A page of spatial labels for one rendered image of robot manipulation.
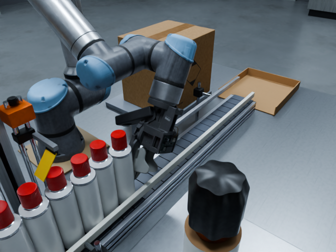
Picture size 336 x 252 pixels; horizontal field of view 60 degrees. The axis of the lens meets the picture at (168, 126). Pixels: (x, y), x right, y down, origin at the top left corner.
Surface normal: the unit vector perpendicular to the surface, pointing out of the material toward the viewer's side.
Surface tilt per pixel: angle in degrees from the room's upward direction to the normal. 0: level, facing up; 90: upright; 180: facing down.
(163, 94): 64
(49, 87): 8
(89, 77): 90
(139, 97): 90
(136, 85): 90
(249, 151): 0
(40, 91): 8
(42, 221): 90
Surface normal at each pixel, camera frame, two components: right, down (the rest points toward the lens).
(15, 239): 0.73, 0.38
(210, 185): -0.18, -0.65
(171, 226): 0.00, -0.83
